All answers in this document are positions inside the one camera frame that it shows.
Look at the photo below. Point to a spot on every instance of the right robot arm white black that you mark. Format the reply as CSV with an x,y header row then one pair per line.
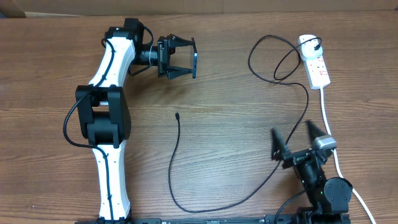
x,y
329,198

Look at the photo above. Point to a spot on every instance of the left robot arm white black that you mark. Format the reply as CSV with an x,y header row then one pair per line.
x,y
103,112

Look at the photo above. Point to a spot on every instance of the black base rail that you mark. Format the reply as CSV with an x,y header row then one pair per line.
x,y
268,219

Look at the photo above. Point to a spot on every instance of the white power extension strip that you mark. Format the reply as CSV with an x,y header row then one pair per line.
x,y
317,73

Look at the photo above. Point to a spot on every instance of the white charger plug adapter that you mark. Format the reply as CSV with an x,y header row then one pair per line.
x,y
310,47

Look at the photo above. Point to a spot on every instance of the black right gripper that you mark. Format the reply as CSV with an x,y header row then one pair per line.
x,y
279,150

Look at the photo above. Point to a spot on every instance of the Galaxy smartphone blue screen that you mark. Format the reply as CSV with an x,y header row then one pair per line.
x,y
194,59

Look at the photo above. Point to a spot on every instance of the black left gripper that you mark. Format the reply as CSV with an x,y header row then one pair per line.
x,y
173,71

